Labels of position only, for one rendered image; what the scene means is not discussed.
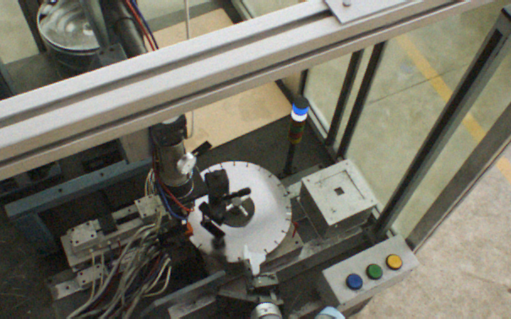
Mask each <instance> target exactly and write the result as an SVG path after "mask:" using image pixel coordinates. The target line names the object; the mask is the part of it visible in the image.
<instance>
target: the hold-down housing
mask: <svg viewBox="0 0 511 319"><path fill-rule="evenodd" d="M204 183H205V185H206V186H207V188H208V190H209V194H208V205H209V211H210V213H211V215H216V214H222V213H224V212H226V211H227V202H226V201H225V202H222V201H221V197H224V196H225V194H227V193H229V192H230V181H229V178H228V175H227V173H226V170H225V168H222V170H215V171H213V172H206V173H204Z"/></svg>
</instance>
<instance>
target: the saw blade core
mask: <svg viewBox="0 0 511 319"><path fill-rule="evenodd" d="M221 165H222V166H223V167H221ZM221 165H220V164H218V165H213V166H210V167H209V168H208V170H205V171H203V172H202V173H200V175H201V176H202V178H203V180H204V173H206V172H209V171H210V172H213V171H215V170H222V168H225V170H226V173H227V175H228V178H229V181H230V192H237V191H238V190H239V189H242V188H244V187H251V189H252V193H251V196H250V197H251V198H252V199H253V201H254V204H255V215H254V216H253V219H252V220H251V221H250V222H249V223H247V224H244V225H241V226H231V225H228V224H226V223H224V224H223V225H222V226H219V225H218V224H217V223H215V222H214V221H213V220H211V219H204V220H203V217H202V214H201V212H200V211H199V210H198V206H199V205H200V204H201V203H202V202H203V201H205V202H206V203H207V204H208V195H206V196H203V197H201V198H198V199H196V201H195V204H196V207H194V209H195V211H194V212H191V213H190V214H189V217H188V222H190V224H191V226H192V227H193V232H191V233H189V234H187V236H188V237H189V236H191V235H193V236H191V237H189V240H190V241H191V242H192V243H193V244H194V245H195V246H196V247H197V248H198V249H199V250H200V251H201V252H203V253H205V254H206V255H208V256H209V254H210V253H211V252H212V251H213V253H211V255H210V257H213V258H216V259H219V260H221V261H222V262H224V256H226V259H225V262H232V263H238V257H240V258H239V263H241V262H243V258H242V248H243V246H244V245H247V249H248V251H249V252H254V253H263V254H264V255H266V254H267V253H269V252H271V251H272V250H274V249H275V248H276V247H277V246H278V244H280V243H281V242H282V241H283V240H284V238H285V236H286V234H287V232H288V229H289V227H290V223H291V215H290V214H286V213H291V201H290V198H289V195H288V192H287V190H286V189H285V187H284V186H283V184H281V182H280V180H279V179H278V178H276V177H275V176H273V175H272V174H271V173H270V172H268V171H267V170H265V169H264V168H263V167H261V168H260V166H259V165H255V164H252V163H248V166H247V162H241V161H235V165H234V162H233V161H230V162H224V163H221ZM259 168H260V171H259ZM271 175H272V176H271ZM269 176H270V177H269ZM280 184H281V185H280ZM278 185H279V186H278ZM284 195H286V196H284ZM286 219H289V220H286ZM282 231H284V232H285V233H284V232H283V233H282ZM274 241H275V242H276V243H278V244H276V243H274ZM200 244H201V245H202V246H199V245H200ZM264 249H265V250H266V251H265V250H264ZM266 252H267V253H266Z"/></svg>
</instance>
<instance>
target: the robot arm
mask: <svg viewBox="0 0 511 319"><path fill-rule="evenodd" d="M242 258H243V263H244V269H246V274H247V279H246V284H247V287H246V292H247V294H246V295H244V294H239V293H235V292H231V291H230V290H226V289H220V290H219V292H218V293H217V295H216V305H217V307H218V308H221V309H226V310H229V311H237V312H241V313H247V314H251V319H283V318H282V315H284V314H285V309H284V307H285V305H284V301H283V300H281V298H280V285H279V281H278V279H277V278H276V276H275V272H270V273H261V274H260V275H261V276H256V277H253V275H257V274H258V273H259V265H260V264H261V263H263V262H264V260H265V255H264V254H263V253H254V252H249V251H248V249H247V245H244V246H243V248H242ZM252 266H253V270H252ZM314 319H345V317H344V316H343V315H341V314H340V313H339V312H338V311H337V310H336V309H335V308H333V307H326V308H325V309H324V310H322V311H321V312H320V313H318V314H317V315H316V316H315V318H314Z"/></svg>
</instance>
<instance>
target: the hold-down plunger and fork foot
mask: <svg viewBox="0 0 511 319"><path fill-rule="evenodd" d="M198 210H199V211H200V212H201V214H202V217H203V220H204V216H207V217H208V218H209V219H211V220H213V221H214V222H215V223H217V224H218V225H219V226H222V225H223V224H224V223H225V222H226V218H225V217H224V216H223V215H222V214H216V215H211V213H210V211H209V205H208V204H207V203H206V202H205V201H203V202H202V203H201V204H200V205H199V206H198Z"/></svg>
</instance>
